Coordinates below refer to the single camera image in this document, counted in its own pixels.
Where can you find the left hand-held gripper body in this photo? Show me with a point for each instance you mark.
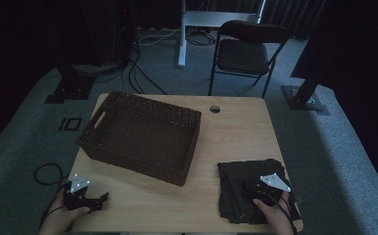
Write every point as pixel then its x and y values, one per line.
pixel 76 199

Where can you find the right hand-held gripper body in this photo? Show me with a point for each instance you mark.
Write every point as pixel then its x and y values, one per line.
pixel 270 189

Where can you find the dark cloth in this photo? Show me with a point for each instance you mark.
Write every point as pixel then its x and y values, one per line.
pixel 234 192

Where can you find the dark brown woven basket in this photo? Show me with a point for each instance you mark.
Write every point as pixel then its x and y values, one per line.
pixel 144 140

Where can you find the person's left hand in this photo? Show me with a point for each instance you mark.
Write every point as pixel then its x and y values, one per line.
pixel 58 218

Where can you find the person's right hand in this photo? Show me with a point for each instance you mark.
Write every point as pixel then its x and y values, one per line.
pixel 276 218

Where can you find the black slanted stand with base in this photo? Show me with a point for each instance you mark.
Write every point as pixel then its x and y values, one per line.
pixel 303 98

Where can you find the black stand with square base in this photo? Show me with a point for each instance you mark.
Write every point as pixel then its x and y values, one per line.
pixel 69 88

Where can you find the grey round stand base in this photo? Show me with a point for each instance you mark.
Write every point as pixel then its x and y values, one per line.
pixel 95 69

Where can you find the black folding chair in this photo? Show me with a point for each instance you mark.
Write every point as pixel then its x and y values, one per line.
pixel 242 55

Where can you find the dark equipment cabinet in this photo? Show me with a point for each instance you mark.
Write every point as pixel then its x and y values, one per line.
pixel 115 29

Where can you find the dark curtain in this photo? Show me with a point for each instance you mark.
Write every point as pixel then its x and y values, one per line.
pixel 298 16

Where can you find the white metal desk frame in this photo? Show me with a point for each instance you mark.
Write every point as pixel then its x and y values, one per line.
pixel 214 18

